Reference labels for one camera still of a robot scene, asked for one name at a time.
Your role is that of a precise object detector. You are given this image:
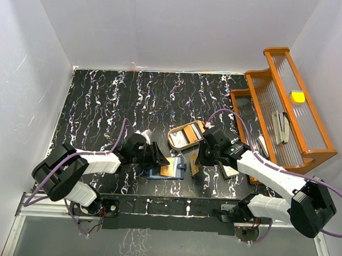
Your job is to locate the yellow sticky note block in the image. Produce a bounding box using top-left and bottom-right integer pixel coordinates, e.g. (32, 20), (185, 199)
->
(290, 90), (306, 104)

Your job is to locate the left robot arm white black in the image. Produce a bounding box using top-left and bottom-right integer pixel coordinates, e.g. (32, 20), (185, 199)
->
(32, 132), (170, 215)

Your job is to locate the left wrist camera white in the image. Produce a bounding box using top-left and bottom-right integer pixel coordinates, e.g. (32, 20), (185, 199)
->
(135, 129), (152, 145)

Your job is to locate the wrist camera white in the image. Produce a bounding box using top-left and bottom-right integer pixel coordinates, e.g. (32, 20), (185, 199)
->
(135, 129), (152, 145)
(204, 121), (214, 129)

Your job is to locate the white VIP card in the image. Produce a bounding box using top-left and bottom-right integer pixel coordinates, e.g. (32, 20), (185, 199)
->
(171, 131), (187, 147)

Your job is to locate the orange wooden tiered shelf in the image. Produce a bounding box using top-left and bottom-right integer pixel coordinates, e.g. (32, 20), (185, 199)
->
(230, 47), (337, 174)

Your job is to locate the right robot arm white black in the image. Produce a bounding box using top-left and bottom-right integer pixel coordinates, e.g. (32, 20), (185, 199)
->
(196, 127), (336, 238)

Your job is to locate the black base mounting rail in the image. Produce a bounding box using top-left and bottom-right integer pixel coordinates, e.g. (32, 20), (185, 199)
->
(68, 185), (274, 240)

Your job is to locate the orange gold credit card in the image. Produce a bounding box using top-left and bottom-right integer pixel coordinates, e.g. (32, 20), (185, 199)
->
(159, 157), (176, 178)

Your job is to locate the white small carton box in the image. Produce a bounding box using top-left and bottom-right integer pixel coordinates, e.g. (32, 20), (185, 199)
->
(218, 162), (239, 179)

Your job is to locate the white item on lower shelf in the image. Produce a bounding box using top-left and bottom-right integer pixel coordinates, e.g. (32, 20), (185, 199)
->
(258, 135), (269, 157)

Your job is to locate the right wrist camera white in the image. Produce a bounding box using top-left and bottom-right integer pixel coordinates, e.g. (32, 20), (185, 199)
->
(204, 121), (214, 129)

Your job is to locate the blue leather card holder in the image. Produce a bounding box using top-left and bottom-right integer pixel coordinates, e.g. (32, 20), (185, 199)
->
(147, 156), (187, 180)

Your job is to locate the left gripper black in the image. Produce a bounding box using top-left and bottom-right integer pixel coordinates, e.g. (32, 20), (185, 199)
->
(130, 140), (169, 170)

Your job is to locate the stack of credit cards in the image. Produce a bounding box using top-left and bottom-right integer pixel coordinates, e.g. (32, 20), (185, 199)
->
(182, 123), (202, 143)

